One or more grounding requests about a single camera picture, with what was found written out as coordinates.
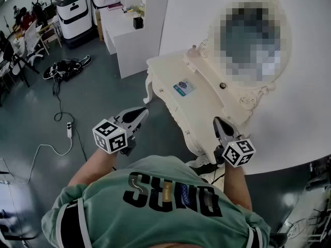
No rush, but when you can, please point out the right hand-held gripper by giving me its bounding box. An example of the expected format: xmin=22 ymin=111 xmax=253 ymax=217
xmin=213 ymin=116 xmax=257 ymax=168

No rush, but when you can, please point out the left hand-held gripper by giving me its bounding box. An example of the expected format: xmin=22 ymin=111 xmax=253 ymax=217
xmin=92 ymin=106 xmax=150 ymax=157

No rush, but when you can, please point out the person's right forearm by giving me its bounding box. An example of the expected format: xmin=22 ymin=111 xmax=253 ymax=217
xmin=223 ymin=163 xmax=253 ymax=212

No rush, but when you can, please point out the person's left forearm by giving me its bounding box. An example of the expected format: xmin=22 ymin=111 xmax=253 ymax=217
xmin=67 ymin=147 xmax=119 ymax=188

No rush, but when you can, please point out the cream ornate dressing table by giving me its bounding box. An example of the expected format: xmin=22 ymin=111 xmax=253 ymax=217
xmin=143 ymin=39 xmax=277 ymax=191

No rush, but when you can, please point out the white and teal printed card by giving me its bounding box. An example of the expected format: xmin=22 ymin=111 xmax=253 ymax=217
xmin=173 ymin=79 xmax=197 ymax=98

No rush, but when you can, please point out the white desk cabinet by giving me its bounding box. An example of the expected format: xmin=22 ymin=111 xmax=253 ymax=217
xmin=99 ymin=0 xmax=172 ymax=80

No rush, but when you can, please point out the brown cardboard box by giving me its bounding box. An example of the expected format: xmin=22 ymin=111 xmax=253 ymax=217
xmin=95 ymin=9 xmax=104 ymax=42

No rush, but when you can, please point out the pale flower bunch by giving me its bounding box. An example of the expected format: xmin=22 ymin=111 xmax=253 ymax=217
xmin=131 ymin=5 xmax=146 ymax=18

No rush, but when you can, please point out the person's green printed t-shirt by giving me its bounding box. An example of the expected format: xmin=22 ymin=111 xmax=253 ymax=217
xmin=41 ymin=155 xmax=272 ymax=248

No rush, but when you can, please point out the wooden chair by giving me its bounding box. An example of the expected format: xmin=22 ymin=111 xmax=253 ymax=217
xmin=38 ymin=22 xmax=63 ymax=56

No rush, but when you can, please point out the white office chair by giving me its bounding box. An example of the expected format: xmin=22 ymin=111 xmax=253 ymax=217
xmin=24 ymin=20 xmax=46 ymax=66

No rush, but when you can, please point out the black folding stand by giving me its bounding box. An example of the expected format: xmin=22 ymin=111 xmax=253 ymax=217
xmin=0 ymin=30 xmax=41 ymax=88

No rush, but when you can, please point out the black thin cable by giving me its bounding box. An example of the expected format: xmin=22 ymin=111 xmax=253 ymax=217
xmin=209 ymin=163 xmax=226 ymax=185

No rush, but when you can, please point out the black floor cable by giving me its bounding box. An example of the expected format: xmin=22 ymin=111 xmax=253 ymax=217
xmin=52 ymin=78 xmax=88 ymax=163

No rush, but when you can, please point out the oval mirror with ornate frame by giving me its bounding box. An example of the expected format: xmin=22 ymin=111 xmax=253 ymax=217
xmin=198 ymin=0 xmax=293 ymax=111

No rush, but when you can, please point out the black strap harness bundle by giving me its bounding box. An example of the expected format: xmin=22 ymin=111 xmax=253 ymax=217
xmin=42 ymin=55 xmax=92 ymax=83

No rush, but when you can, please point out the white power cable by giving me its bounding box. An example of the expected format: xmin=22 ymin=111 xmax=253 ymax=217
xmin=0 ymin=135 xmax=73 ymax=185

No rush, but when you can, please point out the black wire frame rack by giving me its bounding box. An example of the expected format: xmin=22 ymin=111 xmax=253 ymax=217
xmin=283 ymin=153 xmax=331 ymax=244

